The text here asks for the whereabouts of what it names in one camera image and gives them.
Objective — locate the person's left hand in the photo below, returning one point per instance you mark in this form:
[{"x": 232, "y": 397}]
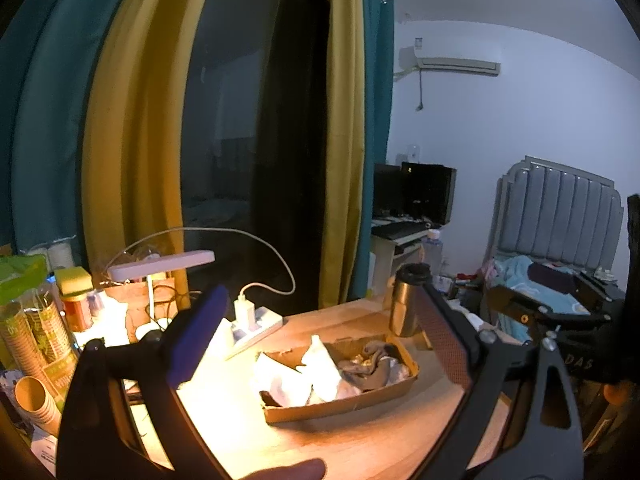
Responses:
[{"x": 285, "y": 471}]

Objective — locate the stack of green paper cups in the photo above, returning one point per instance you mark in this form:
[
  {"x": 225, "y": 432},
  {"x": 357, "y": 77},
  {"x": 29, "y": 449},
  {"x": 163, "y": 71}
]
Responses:
[{"x": 35, "y": 340}]

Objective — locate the steel thermos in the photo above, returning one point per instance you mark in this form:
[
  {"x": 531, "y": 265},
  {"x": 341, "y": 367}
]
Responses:
[{"x": 402, "y": 305}]

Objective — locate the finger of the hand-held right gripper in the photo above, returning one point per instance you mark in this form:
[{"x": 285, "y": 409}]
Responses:
[
  {"x": 530, "y": 307},
  {"x": 602, "y": 291}
]

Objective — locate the wall socket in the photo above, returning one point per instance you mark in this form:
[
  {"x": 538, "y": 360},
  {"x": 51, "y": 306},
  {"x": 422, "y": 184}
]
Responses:
[{"x": 413, "y": 152}]

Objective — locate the black monitor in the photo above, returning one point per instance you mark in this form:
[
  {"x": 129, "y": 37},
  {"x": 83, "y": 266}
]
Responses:
[
  {"x": 430, "y": 190},
  {"x": 387, "y": 187}
]

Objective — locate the brown paper bag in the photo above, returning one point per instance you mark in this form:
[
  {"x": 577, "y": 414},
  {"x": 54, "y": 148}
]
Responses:
[{"x": 122, "y": 305}]

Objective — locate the yellow curtain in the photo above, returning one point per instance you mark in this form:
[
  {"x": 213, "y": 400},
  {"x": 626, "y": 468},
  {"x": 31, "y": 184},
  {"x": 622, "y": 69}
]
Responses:
[
  {"x": 135, "y": 135},
  {"x": 345, "y": 135}
]

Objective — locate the dark grey sock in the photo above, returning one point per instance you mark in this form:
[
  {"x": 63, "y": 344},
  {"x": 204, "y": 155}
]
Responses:
[{"x": 372, "y": 377}]

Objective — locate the black keyboard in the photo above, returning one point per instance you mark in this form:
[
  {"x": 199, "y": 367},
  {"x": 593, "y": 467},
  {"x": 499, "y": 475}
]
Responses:
[{"x": 400, "y": 230}]

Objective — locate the clear water bottle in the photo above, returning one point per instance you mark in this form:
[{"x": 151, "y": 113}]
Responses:
[{"x": 433, "y": 255}]

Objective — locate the white computer desk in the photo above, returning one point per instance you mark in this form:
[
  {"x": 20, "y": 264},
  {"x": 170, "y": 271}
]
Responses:
[{"x": 382, "y": 255}]

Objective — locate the white air conditioner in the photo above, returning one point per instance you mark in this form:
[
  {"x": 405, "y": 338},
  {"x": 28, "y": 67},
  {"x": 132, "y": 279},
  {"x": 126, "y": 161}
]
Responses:
[{"x": 455, "y": 62}]

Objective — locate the kraft paper cup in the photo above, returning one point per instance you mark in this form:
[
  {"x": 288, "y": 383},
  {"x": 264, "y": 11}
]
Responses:
[{"x": 37, "y": 405}]

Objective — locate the yellow sponge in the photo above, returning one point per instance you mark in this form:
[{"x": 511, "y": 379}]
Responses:
[{"x": 72, "y": 280}]

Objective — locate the teal curtain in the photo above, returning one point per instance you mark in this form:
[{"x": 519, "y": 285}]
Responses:
[
  {"x": 377, "y": 135},
  {"x": 50, "y": 125}
]

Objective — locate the person's right hand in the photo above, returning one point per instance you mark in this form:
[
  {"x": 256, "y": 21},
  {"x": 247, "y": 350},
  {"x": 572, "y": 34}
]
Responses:
[{"x": 617, "y": 392}]

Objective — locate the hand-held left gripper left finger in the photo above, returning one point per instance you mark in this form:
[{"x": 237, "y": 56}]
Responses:
[{"x": 195, "y": 340}]

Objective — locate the printed paper sheet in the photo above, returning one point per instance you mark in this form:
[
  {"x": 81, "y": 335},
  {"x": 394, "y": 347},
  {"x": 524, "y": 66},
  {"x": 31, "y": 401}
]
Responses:
[{"x": 45, "y": 452}]

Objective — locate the red-lidded jar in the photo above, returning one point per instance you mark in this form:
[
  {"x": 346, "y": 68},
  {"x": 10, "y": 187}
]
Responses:
[{"x": 77, "y": 312}]

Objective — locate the light blue blanket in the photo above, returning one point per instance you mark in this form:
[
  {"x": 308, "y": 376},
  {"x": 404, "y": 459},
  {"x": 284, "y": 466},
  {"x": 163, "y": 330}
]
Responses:
[{"x": 520, "y": 280}]

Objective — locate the crumpled white tissue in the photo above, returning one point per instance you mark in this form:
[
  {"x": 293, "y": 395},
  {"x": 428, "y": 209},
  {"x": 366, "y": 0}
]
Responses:
[{"x": 310, "y": 375}]

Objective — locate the white desk lamp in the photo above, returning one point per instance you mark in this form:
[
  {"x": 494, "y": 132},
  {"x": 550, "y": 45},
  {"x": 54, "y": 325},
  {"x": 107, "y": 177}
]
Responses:
[{"x": 160, "y": 265}]

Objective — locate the green plastic bag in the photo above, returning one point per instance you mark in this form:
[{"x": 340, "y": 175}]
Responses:
[{"x": 20, "y": 275}]

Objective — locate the dark cloth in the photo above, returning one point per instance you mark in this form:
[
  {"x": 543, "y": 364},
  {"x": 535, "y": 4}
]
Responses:
[{"x": 550, "y": 277}]

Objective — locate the dark glass window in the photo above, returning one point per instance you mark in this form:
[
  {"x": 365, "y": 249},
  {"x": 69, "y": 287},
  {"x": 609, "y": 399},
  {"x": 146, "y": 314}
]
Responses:
[{"x": 250, "y": 135}]

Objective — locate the grey padded headboard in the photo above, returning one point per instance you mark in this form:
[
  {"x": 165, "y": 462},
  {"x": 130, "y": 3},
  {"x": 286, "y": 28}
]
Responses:
[{"x": 560, "y": 215}]

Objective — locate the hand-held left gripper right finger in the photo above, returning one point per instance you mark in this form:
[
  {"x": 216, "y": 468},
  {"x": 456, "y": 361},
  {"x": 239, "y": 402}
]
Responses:
[{"x": 445, "y": 340}]

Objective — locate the cardboard box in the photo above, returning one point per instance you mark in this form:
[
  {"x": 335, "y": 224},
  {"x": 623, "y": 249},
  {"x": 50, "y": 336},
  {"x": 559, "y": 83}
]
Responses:
[{"x": 345, "y": 410}]

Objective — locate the white power strip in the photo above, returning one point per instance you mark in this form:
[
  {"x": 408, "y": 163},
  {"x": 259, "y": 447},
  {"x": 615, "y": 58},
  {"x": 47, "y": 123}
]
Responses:
[{"x": 260, "y": 325}]

